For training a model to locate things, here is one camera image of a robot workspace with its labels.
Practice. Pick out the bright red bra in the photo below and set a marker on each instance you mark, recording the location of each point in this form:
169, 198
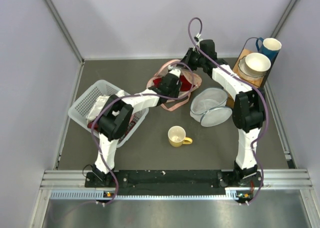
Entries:
185, 84

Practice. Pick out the wooden black frame shelf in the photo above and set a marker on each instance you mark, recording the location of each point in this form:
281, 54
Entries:
260, 82

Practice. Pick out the white bowl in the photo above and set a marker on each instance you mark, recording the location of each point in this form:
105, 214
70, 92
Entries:
254, 65

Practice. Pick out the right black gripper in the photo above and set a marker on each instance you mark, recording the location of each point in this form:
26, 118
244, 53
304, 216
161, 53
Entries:
187, 58

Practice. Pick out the peach floral laundry bag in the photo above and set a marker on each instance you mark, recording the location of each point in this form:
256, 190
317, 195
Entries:
196, 80

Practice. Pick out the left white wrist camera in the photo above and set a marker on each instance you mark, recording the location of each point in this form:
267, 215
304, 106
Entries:
174, 70

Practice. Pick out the white mesh laundry bag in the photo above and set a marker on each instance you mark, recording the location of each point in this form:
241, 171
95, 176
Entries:
209, 107

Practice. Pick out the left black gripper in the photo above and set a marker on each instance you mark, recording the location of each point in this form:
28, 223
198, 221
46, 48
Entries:
176, 90

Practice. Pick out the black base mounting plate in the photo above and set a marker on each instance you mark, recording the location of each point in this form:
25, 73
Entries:
181, 182

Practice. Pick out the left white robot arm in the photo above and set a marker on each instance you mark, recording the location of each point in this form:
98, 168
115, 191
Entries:
114, 119

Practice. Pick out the yellow mug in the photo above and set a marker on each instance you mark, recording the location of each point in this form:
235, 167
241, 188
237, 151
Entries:
177, 137

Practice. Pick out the white plastic basket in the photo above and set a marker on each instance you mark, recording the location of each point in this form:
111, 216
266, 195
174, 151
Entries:
81, 107

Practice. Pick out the dark red bra in basket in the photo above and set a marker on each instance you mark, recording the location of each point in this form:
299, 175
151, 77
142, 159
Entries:
95, 126

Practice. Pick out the white garment in basket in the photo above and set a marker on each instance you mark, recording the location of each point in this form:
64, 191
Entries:
99, 104

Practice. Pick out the blue white mug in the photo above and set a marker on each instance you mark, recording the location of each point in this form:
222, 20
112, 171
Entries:
270, 47

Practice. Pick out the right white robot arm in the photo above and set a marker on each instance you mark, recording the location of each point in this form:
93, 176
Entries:
248, 113

